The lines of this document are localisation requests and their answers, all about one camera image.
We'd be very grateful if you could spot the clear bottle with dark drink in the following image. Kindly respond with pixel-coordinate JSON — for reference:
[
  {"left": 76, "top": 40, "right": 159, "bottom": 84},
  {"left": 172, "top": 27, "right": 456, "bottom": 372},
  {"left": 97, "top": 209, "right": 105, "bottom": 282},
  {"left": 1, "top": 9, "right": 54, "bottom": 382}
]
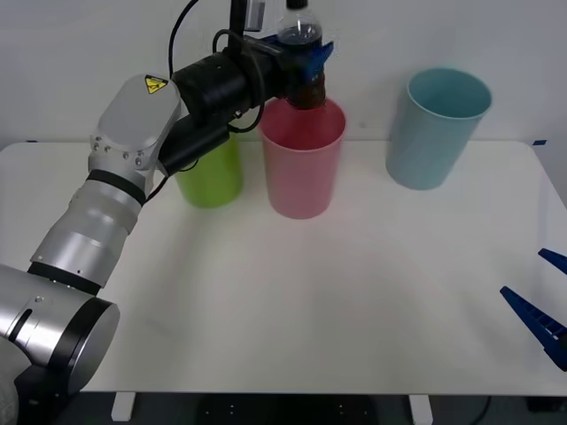
[{"left": 277, "top": 0, "right": 331, "bottom": 112}]

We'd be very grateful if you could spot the pink plastic bin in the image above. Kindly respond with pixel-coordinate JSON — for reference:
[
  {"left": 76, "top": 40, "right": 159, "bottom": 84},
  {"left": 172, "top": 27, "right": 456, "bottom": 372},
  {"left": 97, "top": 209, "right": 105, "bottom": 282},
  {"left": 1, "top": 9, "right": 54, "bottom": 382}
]
[{"left": 258, "top": 97, "right": 347, "bottom": 220}]

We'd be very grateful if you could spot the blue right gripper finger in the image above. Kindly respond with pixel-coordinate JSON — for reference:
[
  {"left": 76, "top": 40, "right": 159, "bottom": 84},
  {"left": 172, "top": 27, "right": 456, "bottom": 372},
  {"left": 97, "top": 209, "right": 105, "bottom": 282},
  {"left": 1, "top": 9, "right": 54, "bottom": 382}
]
[
  {"left": 499, "top": 285, "right": 567, "bottom": 372},
  {"left": 537, "top": 248, "right": 567, "bottom": 274}
]

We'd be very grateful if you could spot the yellow-green plastic bin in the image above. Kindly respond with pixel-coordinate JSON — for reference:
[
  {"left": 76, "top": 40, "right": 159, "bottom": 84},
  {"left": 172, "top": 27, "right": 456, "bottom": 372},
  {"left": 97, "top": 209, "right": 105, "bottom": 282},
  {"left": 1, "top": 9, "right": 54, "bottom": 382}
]
[{"left": 174, "top": 130, "right": 245, "bottom": 210}]

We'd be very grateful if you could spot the white table leg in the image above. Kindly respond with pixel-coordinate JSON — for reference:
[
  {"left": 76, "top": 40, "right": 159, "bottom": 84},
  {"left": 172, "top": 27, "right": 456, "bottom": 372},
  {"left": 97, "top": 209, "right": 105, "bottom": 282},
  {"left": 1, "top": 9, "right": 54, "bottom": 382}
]
[
  {"left": 408, "top": 395, "right": 433, "bottom": 425},
  {"left": 110, "top": 392, "right": 136, "bottom": 423}
]

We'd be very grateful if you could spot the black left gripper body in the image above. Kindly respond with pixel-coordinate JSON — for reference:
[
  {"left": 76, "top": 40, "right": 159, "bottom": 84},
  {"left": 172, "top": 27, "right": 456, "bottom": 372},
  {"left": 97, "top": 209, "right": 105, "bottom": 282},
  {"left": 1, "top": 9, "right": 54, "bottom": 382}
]
[{"left": 241, "top": 35, "right": 307, "bottom": 104}]

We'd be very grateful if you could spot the pale blue plastic bin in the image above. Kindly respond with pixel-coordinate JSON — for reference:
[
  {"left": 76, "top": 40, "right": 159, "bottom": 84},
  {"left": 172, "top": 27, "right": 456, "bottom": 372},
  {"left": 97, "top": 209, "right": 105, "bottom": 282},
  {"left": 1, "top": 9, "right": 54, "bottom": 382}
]
[{"left": 384, "top": 66, "right": 493, "bottom": 192}]

